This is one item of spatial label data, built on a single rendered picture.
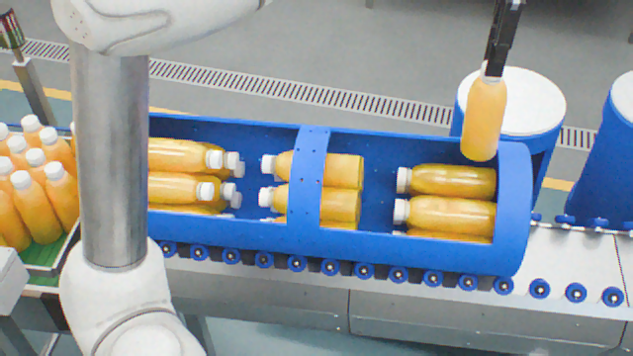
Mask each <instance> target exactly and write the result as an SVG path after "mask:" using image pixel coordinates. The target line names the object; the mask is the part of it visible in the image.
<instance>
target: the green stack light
mask: <svg viewBox="0 0 633 356"><path fill-rule="evenodd" d="M25 41H26V39H25V36H24V34H23V32H22V29H21V27H20V24H19V25H18V27H17V28H16V29H14V30H13V31H10V32H8V33H0V45H1V46H2V47H4V48H15V47H18V46H20V45H23V44H24V43H25Z"/></svg>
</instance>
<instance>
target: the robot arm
mask: <svg viewBox="0 0 633 356"><path fill-rule="evenodd" d="M272 1H274V0H50V4H51V8H52V12H53V16H54V18H55V20H56V22H57V24H58V25H59V27H60V28H61V29H62V31H63V32H64V33H65V35H66V36H67V40H68V54H69V69H70V83H71V97H72V111H73V125H74V139H75V154H76V168H77V183H78V197H79V212H80V225H81V241H80V242H79V243H77V244H75V245H74V246H73V248H72V249H71V250H70V252H69V254H68V256H67V259H66V264H65V266H64V268H63V271H62V273H61V276H60V281H59V296H60V301H61V304H62V307H63V310H64V313H65V316H66V321H67V323H68V325H69V328H70V330H71V331H72V334H73V336H74V338H75V340H76V342H77V344H78V346H79V347H80V349H81V351H82V353H83V355H84V356H207V354H206V352H205V350H204V349H203V347H202V346H201V344H200V343H199V341H198V340H197V339H196V337H195V336H194V335H193V334H192V333H191V332H190V331H188V330H187V329H186V328H185V327H184V325H183V324H182V323H181V320H180V319H179V317H178V315H177V313H176V311H175V309H174V307H173V306H172V304H171V302H170V301H171V296H170V291H169V287H168V282H167V278H166V273H165V267H164V260H163V255H162V251H161V249H160V247H159V246H158V245H157V244H156V243H155V242H154V241H152V239H151V238H150V237H148V173H149V73H150V55H151V54H152V53H157V52H161V51H165V50H168V49H172V48H175V47H177V46H180V45H187V44H189V43H192V42H195V41H197V40H200V39H202V38H205V37H208V36H209V35H211V34H214V33H216V32H219V31H221V30H224V29H226V28H227V27H229V26H231V25H232V24H234V23H236V22H237V21H238V20H240V19H242V18H243V17H247V16H249V15H251V14H253V13H255V12H257V11H259V10H261V9H263V8H265V7H266V6H267V5H268V4H269V3H271V2H272ZM524 4H525V0H495V5H494V10H493V14H494V18H493V25H492V26H491V30H490V34H489V39H488V43H487V46H486V51H485V55H484V60H487V66H486V70H485V76H492V77H502V74H503V70H504V66H505V63H506V59H507V55H508V51H509V50H510V49H511V48H512V44H513V40H514V37H515V34H516V30H517V26H518V23H519V19H520V17H521V13H522V8H523V6H524Z"/></svg>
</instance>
